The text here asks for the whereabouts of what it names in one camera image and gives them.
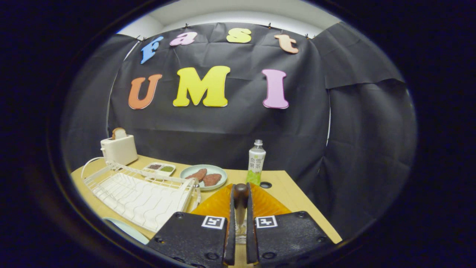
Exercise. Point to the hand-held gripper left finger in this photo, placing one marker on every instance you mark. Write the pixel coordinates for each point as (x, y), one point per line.
(189, 238)

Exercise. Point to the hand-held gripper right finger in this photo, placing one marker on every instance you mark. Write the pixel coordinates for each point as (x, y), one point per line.
(290, 238)

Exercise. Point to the clear basket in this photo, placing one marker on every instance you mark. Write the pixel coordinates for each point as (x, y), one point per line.
(240, 235)

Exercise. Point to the pale green plate with meat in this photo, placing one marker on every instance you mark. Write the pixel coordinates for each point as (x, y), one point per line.
(214, 169)

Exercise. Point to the black round table grommet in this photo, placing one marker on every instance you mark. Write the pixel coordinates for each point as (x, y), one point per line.
(265, 184)

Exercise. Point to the brown meat piece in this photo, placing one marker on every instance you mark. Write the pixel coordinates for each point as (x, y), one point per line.
(212, 179)
(197, 174)

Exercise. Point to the white compartment tray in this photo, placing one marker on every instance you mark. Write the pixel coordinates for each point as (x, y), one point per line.
(160, 171)

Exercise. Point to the green tea bottle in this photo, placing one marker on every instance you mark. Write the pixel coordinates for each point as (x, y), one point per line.
(256, 160)

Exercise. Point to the white toaster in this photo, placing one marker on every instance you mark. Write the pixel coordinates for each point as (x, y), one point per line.
(119, 150)

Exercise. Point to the black backdrop cloth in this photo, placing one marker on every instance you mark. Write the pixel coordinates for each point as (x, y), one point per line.
(223, 130)

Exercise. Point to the bread slice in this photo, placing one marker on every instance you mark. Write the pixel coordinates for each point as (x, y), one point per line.
(119, 133)

